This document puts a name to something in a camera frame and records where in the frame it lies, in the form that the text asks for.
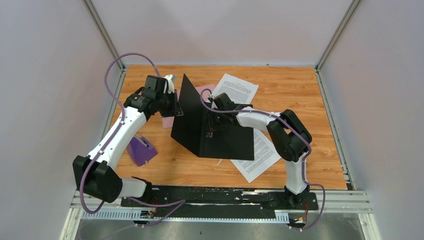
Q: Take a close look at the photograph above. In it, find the printed paper sheet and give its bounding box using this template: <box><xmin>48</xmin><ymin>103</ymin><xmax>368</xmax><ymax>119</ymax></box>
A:
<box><xmin>231</xmin><ymin>129</ymin><xmax>281</xmax><ymax>183</ymax></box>
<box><xmin>212</xmin><ymin>73</ymin><xmax>259</xmax><ymax>104</ymax></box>

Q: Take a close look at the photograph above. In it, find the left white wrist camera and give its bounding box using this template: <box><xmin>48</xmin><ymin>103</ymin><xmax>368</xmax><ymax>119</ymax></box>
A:
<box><xmin>164</xmin><ymin>74</ymin><xmax>176</xmax><ymax>94</ymax></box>

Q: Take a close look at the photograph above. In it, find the purple box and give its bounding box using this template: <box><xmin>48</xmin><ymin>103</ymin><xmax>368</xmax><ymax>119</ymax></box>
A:
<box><xmin>126</xmin><ymin>136</ymin><xmax>158</xmax><ymax>167</ymax></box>

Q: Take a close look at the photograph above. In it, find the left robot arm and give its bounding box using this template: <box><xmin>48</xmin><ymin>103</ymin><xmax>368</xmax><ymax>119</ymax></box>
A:
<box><xmin>72</xmin><ymin>74</ymin><xmax>183</xmax><ymax>207</ymax></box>

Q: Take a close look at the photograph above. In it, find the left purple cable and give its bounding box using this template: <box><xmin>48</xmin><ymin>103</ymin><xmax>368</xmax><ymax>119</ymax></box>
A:
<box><xmin>79</xmin><ymin>52</ymin><xmax>186</xmax><ymax>216</ymax></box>

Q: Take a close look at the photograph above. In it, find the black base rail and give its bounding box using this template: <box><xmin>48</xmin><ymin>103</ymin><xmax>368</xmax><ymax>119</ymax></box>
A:
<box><xmin>71</xmin><ymin>184</ymin><xmax>369</xmax><ymax>224</ymax></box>

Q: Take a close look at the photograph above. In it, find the red folder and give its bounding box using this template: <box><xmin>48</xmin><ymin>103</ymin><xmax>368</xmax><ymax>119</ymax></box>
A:
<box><xmin>171</xmin><ymin>75</ymin><xmax>255</xmax><ymax>161</ymax></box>

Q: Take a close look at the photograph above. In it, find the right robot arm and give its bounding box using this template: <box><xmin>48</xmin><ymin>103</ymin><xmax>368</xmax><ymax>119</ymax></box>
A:
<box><xmin>201</xmin><ymin>93</ymin><xmax>312</xmax><ymax>209</ymax></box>

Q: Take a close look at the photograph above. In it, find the pink paper sheet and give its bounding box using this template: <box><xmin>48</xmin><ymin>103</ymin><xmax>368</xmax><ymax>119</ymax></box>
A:
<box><xmin>162</xmin><ymin>84</ymin><xmax>216</xmax><ymax>129</ymax></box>

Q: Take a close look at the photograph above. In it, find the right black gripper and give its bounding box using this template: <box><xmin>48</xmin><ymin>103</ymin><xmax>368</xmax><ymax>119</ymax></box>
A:
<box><xmin>205</xmin><ymin>108</ymin><xmax>228</xmax><ymax>133</ymax></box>

